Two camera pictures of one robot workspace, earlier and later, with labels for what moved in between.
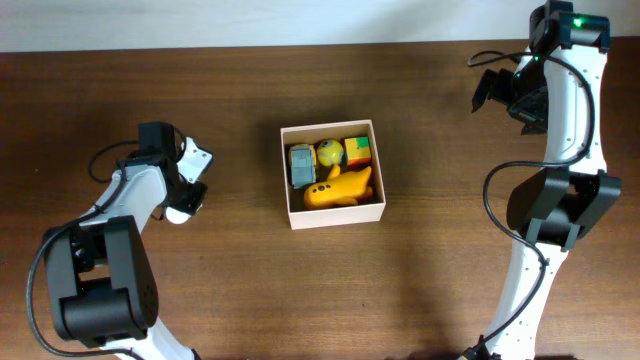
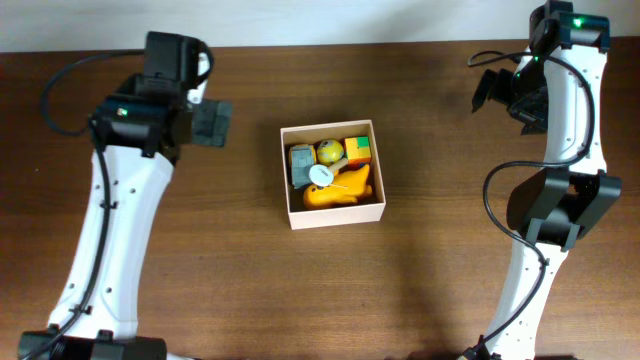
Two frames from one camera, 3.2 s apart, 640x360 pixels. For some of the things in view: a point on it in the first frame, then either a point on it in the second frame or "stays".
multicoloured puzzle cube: x=358 y=152 stays
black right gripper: x=534 y=115 stays
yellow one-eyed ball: x=329 y=153 stays
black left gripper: x=190 y=208 to x=216 y=122
